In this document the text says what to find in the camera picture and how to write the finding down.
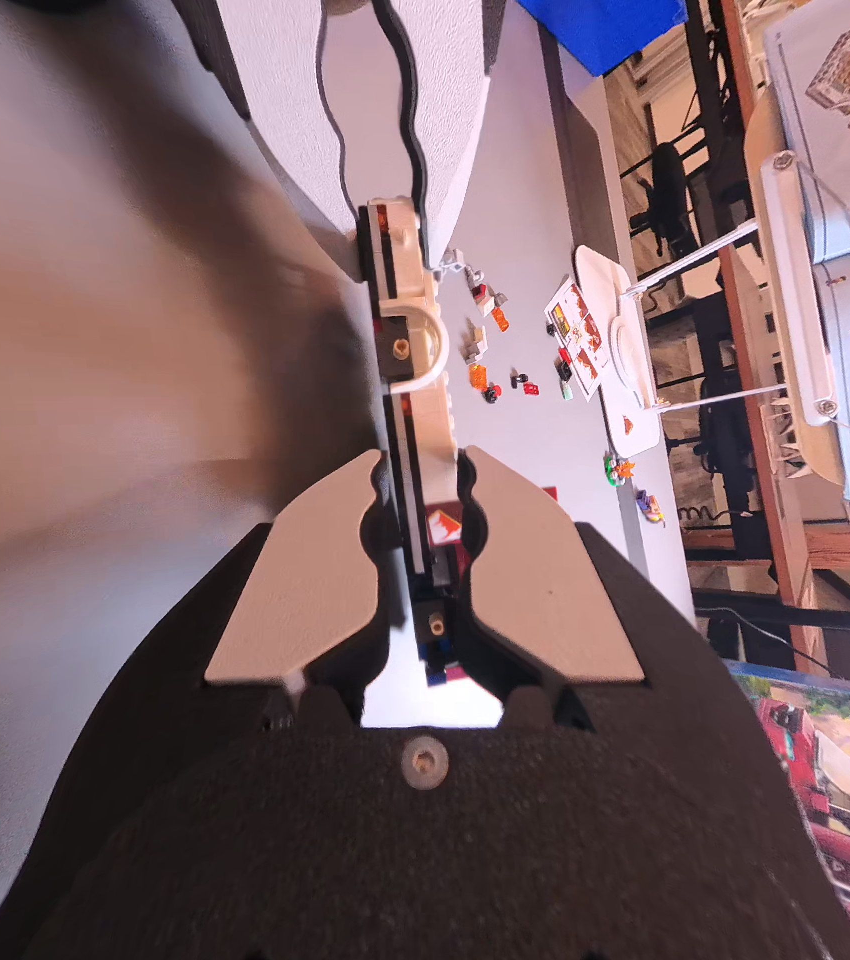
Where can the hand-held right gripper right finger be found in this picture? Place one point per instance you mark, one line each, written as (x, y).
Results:
(545, 600)

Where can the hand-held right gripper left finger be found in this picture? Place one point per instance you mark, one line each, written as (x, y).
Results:
(305, 585)

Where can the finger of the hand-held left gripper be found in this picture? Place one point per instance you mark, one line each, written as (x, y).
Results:
(455, 90)
(282, 75)

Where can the toy brick truck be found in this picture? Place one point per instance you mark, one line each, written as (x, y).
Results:
(436, 427)

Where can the instruction booklet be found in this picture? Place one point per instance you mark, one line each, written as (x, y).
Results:
(829, 60)

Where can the black elbow brick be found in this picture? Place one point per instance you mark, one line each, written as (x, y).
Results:
(518, 379)

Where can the purple yellow toy figure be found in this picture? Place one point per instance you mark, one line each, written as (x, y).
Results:
(649, 508)

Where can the toy brick campfire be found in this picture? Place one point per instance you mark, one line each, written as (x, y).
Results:
(616, 471)

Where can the blue bin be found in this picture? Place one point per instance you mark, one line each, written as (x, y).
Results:
(604, 30)

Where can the white slope brick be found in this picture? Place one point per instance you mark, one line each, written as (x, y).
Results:
(485, 304)

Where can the orange transparent plate brick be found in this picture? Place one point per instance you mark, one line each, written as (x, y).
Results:
(500, 319)
(478, 376)

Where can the black office chair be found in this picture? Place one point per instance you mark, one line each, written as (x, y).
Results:
(668, 187)

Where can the white book stand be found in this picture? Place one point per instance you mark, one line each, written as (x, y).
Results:
(597, 277)

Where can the white flat tile brick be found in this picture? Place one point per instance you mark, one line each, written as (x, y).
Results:
(478, 334)

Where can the sticker sheet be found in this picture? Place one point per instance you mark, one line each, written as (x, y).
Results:
(578, 337)

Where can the blue toy set box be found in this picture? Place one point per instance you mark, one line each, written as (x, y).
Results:
(829, 787)

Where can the grey bracket brick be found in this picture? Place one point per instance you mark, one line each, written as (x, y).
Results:
(473, 354)

